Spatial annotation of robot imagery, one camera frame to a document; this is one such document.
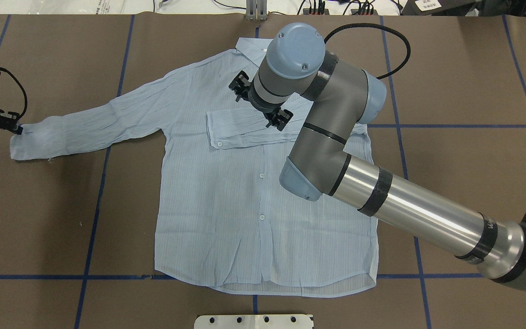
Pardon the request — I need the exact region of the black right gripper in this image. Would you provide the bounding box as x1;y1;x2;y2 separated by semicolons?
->
228;71;294;131

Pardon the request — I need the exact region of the light blue button shirt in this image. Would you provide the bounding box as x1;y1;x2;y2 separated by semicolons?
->
10;38;379;298

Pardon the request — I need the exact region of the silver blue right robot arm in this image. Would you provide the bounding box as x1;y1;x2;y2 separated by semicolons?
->
228;22;526;291

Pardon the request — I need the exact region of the grey aluminium frame post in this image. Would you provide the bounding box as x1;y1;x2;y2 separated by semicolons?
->
246;0;268;21

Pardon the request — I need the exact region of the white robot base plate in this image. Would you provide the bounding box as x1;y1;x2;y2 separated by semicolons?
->
194;314;315;329

